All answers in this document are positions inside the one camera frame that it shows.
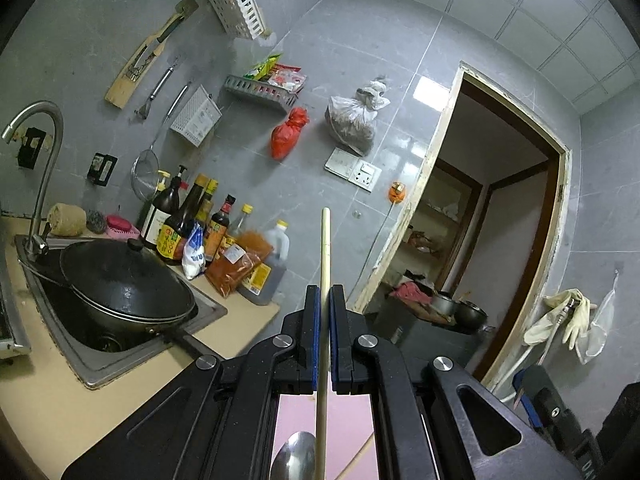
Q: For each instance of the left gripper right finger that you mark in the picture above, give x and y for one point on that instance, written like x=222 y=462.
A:
x=348 y=375

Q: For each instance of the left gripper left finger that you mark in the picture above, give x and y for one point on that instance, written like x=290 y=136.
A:
x=299 y=372

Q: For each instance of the wooden chopstick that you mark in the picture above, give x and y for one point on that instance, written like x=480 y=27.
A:
x=357 y=457
x=324 y=345

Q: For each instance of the large silver spoon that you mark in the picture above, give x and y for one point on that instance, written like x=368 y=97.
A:
x=296 y=459

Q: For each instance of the grey cabinet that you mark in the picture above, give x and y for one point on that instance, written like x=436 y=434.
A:
x=422 y=339

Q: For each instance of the pink floral tablecloth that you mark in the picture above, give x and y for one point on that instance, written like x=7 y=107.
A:
x=349 y=422

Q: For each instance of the large oil jug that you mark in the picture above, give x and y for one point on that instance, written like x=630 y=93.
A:
x=260 y=285

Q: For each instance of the steel pot on cabinet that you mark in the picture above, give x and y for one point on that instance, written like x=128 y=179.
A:
x=443 y=304

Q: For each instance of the clear plastic bag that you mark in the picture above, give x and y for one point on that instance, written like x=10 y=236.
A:
x=592 y=342

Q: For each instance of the black pot on cabinet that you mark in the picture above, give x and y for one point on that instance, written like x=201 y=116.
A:
x=469 y=318

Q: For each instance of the orange spice bag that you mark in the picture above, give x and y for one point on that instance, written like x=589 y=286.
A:
x=237 y=261

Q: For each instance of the white blue salt bag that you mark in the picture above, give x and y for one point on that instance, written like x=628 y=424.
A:
x=193 y=258

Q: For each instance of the cream rubber gloves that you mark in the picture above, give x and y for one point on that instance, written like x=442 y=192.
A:
x=569 y=308

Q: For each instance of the dark soy sauce bottle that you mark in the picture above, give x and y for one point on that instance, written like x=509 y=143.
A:
x=176 y=229

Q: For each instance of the black wok with lid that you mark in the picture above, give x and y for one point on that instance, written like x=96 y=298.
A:
x=125 y=287

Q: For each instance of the red plastic bag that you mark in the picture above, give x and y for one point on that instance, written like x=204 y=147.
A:
x=285 y=136

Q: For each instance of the steel sink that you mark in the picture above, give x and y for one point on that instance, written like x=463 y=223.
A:
x=96 y=355

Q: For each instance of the bag of dried goods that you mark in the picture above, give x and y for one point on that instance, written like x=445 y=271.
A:
x=352 y=121

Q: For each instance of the wooden knife holder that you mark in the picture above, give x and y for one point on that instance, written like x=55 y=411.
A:
x=145 y=56

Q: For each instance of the white hanging basket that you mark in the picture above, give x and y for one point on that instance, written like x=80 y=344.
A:
x=239 y=18

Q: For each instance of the orange wall hook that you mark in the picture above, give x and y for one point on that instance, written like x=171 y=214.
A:
x=397 y=192

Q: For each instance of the white wall switch socket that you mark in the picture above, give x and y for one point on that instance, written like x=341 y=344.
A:
x=353 y=169

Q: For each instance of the metal wall shelf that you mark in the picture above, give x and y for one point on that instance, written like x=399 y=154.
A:
x=261 y=93

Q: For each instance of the wire mesh strainer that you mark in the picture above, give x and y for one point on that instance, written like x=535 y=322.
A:
x=143 y=172

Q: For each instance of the white wall basket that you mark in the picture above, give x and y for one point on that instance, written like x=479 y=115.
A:
x=197 y=118

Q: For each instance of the black wall outlet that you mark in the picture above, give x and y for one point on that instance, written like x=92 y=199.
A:
x=101 y=169

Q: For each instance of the wooden door frame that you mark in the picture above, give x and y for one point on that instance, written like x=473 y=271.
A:
x=519 y=231

